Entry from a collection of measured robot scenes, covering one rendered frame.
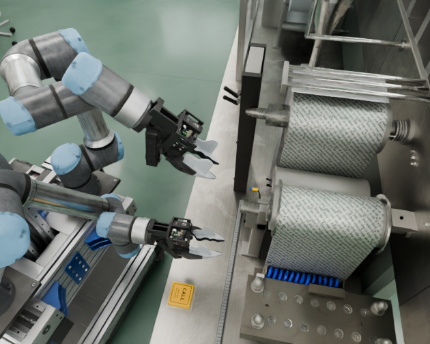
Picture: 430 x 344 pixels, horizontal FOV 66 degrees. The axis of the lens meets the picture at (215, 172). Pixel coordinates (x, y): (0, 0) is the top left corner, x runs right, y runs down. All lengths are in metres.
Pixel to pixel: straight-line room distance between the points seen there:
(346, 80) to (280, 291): 0.59
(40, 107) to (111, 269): 1.37
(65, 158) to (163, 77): 2.16
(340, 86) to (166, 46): 3.01
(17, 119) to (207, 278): 0.73
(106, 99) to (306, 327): 0.75
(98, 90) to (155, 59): 2.98
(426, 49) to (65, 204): 1.09
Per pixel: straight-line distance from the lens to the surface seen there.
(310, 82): 0.93
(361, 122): 0.92
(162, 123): 0.67
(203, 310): 1.12
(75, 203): 1.04
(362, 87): 0.96
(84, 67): 0.65
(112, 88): 0.65
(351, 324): 1.04
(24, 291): 1.38
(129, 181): 2.52
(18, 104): 0.75
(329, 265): 1.00
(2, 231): 0.81
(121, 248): 1.07
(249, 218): 0.97
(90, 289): 1.97
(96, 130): 1.27
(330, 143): 0.93
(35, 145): 3.03
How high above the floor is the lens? 1.98
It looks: 52 degrees down
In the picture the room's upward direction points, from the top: straight up
